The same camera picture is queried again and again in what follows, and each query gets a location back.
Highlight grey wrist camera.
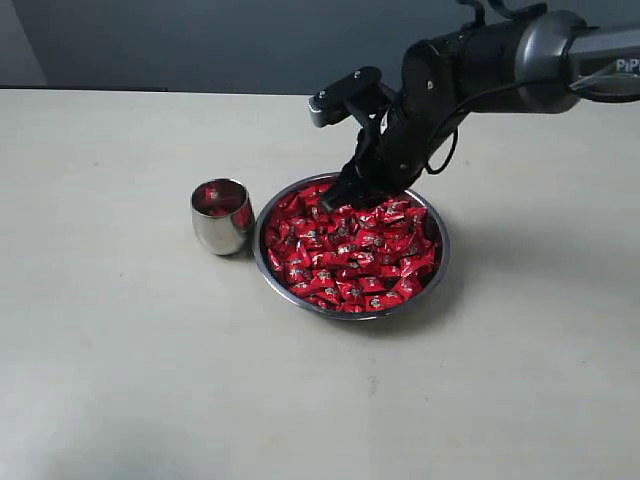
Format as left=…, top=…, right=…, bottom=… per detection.
left=308, top=66, right=396, bottom=128

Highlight stainless steel bowl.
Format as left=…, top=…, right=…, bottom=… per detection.
left=253, top=172, right=451, bottom=321

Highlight stainless steel cup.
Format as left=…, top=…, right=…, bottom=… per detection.
left=190, top=178, right=255, bottom=256

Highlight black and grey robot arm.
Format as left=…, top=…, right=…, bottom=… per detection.
left=309, top=1, right=639, bottom=212

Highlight red candies in cup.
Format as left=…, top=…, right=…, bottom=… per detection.
left=196, top=186, right=243, bottom=217

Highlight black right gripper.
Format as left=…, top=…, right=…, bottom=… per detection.
left=319, top=104, right=453, bottom=213

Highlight pile of red candies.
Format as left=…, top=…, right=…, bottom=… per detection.
left=264, top=181, right=443, bottom=314

